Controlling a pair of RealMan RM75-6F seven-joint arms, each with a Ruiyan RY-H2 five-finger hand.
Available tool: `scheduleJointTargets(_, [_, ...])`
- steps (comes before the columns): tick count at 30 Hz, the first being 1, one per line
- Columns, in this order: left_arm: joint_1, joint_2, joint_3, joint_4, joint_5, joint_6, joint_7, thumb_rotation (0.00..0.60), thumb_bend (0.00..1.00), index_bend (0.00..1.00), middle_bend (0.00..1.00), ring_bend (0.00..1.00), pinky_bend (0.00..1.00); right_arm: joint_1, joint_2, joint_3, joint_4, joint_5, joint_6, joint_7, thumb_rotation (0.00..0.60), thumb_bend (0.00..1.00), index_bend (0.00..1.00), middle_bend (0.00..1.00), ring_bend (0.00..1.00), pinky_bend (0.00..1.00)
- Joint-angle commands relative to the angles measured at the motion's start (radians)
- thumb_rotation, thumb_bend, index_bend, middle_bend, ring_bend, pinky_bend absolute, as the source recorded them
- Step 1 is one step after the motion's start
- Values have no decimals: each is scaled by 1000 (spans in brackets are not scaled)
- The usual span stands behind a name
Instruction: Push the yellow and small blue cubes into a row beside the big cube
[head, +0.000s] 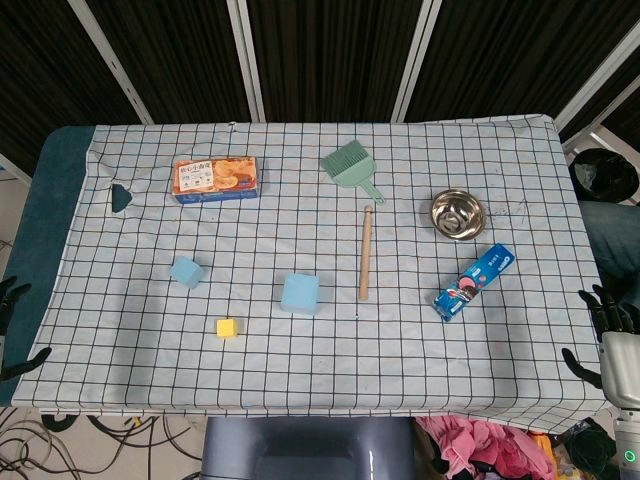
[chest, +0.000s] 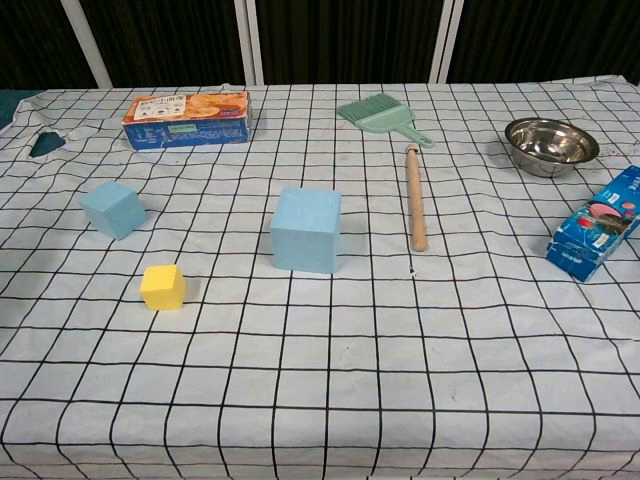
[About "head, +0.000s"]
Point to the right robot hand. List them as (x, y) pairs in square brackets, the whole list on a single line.
[(620, 360)]

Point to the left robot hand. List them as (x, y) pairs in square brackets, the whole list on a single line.
[(25, 364)]

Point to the small blue foam cube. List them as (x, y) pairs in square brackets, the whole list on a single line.
[(186, 272)]

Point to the small yellow foam cube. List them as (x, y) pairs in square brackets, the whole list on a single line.
[(226, 329)]

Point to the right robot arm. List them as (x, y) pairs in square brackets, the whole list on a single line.
[(627, 445)]

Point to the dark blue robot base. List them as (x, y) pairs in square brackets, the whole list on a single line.
[(305, 450)]

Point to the dark crumpled bag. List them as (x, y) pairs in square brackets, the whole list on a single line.
[(592, 450)]

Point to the small orange item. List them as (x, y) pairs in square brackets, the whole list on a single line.
[(544, 447)]

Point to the blue jeans leg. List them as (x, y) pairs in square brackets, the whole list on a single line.
[(612, 235)]

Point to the teal table cover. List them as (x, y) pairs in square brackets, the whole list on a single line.
[(45, 225)]

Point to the pink cloth pile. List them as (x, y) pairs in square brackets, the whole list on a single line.
[(480, 450)]

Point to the blue Oreo cookie box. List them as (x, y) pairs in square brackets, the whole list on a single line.
[(472, 282)]

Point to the black trash bag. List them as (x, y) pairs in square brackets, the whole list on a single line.
[(605, 175)]

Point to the stainless steel bowl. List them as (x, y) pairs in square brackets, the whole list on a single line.
[(456, 215)]

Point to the orange biscuit box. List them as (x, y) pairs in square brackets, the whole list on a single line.
[(215, 177)]

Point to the wooden rolling pin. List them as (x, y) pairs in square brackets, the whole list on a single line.
[(366, 252)]

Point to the large blue foam cube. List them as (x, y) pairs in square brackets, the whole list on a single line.
[(300, 295)]

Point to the checkered light blue tablecloth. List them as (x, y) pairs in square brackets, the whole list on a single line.
[(320, 360)]

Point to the green dustpan brush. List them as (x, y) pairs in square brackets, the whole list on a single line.
[(347, 165)]

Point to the black partition screen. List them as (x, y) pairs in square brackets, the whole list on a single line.
[(325, 50)]

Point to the white metal frame foot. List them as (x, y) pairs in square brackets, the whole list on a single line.
[(595, 137), (12, 170)]

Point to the white partition frame post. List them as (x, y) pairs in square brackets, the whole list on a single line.
[(118, 75), (246, 60), (600, 75), (416, 60)]

